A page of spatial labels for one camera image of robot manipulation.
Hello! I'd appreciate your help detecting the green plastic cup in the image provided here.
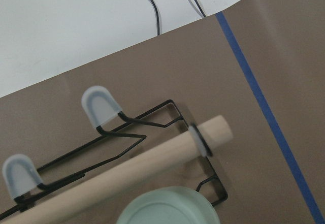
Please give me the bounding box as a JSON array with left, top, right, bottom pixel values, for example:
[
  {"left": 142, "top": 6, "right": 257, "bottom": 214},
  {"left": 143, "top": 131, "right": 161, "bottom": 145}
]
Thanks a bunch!
[{"left": 117, "top": 186, "right": 220, "bottom": 223}]

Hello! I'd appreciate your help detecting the black wire cup rack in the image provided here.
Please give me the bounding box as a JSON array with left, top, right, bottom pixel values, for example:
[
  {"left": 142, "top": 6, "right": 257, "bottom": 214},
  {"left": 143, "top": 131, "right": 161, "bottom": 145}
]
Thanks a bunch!
[{"left": 1, "top": 86, "right": 214, "bottom": 220}]

